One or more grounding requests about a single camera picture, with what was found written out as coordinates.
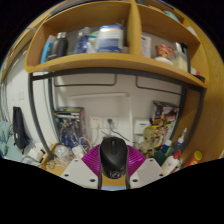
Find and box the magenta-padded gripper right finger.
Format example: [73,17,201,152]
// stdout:
[125,144,166,190]

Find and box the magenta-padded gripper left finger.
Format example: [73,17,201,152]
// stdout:
[60,143,104,190]

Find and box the black computer mouse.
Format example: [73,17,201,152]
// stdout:
[99,136,130,180]

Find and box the white multi-port charger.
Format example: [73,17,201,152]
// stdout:
[71,144,86,160]

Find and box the clear plastic lidded cup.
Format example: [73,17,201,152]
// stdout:
[54,144,72,164]

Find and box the blue bottle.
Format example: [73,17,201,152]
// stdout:
[161,139,173,155]

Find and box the blue robot model kit box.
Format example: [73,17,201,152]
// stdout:
[53,106,86,149]

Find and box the colourful toy box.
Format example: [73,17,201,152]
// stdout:
[149,100,180,141]

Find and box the black hanging bag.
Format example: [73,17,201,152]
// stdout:
[12,106,29,150]

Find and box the white desk lamp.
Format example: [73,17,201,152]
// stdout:
[68,92,134,144]

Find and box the wooden shelf unit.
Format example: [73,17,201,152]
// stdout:
[24,0,209,89]

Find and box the white wall box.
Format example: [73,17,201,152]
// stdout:
[134,119,152,135]

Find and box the white wall outlet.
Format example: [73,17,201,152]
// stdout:
[89,115,104,130]
[103,116,119,130]

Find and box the grey metal frame post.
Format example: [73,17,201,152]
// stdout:
[28,73,54,161]

